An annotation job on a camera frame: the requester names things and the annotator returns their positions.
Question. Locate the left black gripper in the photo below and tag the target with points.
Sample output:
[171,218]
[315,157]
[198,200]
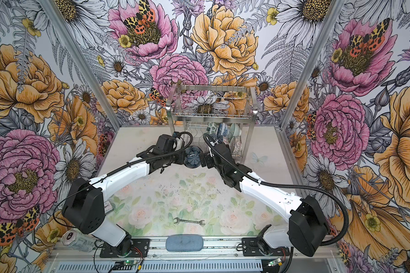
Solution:
[181,155]

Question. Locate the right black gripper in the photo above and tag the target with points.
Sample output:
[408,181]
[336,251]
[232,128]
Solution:
[208,157]

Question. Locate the dark grey petal bowl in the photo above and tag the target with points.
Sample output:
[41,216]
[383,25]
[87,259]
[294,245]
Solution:
[192,158]

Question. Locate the blue floral porcelain bowl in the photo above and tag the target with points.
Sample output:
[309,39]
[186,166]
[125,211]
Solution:
[223,130]

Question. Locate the mint green glazed bowl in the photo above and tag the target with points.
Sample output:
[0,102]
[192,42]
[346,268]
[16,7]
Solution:
[235,131]

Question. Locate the green leaf pattern bowl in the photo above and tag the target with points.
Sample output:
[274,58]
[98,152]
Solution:
[212,128]

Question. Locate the blue triangle pattern bowl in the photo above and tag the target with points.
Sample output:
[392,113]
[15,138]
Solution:
[233,144]

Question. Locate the white maroon triangle bowl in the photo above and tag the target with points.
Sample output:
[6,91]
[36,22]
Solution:
[238,145]

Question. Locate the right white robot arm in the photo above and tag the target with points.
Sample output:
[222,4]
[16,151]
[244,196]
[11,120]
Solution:
[306,223]

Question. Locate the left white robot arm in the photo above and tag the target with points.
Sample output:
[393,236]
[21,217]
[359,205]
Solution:
[84,206]

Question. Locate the steel two-tier dish rack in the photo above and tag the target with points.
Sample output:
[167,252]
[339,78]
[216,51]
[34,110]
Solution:
[191,107]

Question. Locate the steel open-end wrench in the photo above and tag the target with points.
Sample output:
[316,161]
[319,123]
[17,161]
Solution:
[178,221]

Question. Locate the small white square clock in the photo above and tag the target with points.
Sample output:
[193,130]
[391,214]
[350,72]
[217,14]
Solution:
[108,207]

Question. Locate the blue grey oval sponge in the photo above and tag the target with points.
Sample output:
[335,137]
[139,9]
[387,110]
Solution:
[184,243]

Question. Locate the silver drink can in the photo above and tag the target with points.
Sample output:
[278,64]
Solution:
[76,240]

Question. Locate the aluminium front rail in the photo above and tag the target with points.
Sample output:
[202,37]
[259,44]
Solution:
[213,248]

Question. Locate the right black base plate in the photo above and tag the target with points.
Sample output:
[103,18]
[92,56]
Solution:
[254,247]

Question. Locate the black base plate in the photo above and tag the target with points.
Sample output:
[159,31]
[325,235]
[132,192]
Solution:
[134,248]
[254,247]

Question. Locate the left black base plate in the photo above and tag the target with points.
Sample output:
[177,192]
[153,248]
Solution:
[134,248]

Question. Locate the white vented cable duct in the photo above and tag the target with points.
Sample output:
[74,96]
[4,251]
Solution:
[165,266]

